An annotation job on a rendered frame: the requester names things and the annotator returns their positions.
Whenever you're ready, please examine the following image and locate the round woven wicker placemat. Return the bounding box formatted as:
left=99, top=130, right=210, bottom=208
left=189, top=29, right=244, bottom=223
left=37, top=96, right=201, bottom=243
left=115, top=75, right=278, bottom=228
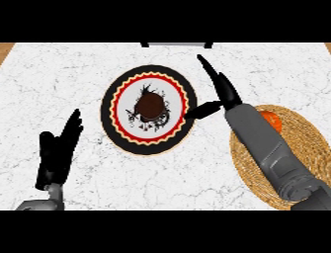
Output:
left=227, top=104, right=331, bottom=211

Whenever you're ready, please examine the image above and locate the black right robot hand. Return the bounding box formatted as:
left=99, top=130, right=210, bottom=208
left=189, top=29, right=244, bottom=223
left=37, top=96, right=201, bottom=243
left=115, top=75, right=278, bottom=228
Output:
left=183, top=53, right=244, bottom=121

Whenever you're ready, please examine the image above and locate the orange cupcake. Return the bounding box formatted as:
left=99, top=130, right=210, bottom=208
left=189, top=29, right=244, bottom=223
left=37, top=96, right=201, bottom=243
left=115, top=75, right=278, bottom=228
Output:
left=260, top=110, right=282, bottom=133

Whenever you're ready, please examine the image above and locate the grey black-legged object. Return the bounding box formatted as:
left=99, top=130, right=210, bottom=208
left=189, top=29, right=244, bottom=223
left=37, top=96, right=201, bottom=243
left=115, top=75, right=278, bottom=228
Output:
left=139, top=42, right=214, bottom=49

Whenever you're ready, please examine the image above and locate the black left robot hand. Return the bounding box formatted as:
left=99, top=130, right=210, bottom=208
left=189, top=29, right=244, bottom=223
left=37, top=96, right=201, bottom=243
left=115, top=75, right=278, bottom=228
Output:
left=34, top=108, right=84, bottom=192

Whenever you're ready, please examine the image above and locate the black red patterned plate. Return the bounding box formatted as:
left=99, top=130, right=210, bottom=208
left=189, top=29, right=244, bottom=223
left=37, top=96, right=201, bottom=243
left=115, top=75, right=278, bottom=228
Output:
left=99, top=64, right=198, bottom=156

